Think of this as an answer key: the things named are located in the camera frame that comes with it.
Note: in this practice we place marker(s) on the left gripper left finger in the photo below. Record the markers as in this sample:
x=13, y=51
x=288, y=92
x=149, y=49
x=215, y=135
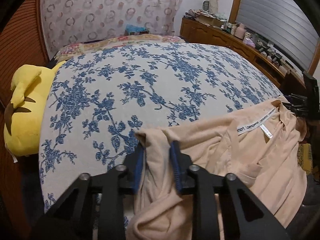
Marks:
x=93, y=200

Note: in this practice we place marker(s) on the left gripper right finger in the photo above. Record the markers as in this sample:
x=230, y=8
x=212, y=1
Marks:
x=223, y=207

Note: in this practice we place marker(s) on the beige printed t-shirt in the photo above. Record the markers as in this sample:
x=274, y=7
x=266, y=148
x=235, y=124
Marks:
x=259, y=144

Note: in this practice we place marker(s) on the blue floral white bedsheet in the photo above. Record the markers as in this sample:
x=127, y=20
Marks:
x=98, y=101

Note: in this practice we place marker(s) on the yellow plush toy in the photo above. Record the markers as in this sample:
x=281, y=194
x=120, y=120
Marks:
x=23, y=115

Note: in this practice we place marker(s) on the pink floral blanket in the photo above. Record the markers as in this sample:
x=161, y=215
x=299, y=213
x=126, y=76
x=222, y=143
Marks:
x=72, y=50

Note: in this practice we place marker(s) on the purple tissue pack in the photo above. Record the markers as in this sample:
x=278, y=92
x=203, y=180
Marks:
x=249, y=42

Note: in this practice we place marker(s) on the teal item on box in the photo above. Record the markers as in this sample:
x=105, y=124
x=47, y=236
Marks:
x=135, y=30

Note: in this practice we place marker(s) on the pink thermos bottle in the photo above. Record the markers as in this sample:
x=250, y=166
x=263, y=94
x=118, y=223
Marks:
x=240, y=31

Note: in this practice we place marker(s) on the wooden sideboard cabinet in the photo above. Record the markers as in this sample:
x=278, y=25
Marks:
x=196, y=32

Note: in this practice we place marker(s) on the circle patterned lace curtain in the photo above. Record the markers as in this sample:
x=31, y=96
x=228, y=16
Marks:
x=66, y=22

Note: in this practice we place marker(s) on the cardboard box with clutter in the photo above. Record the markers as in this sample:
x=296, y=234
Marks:
x=206, y=18

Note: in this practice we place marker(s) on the grey window blind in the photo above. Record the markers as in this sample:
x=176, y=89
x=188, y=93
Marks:
x=283, y=23

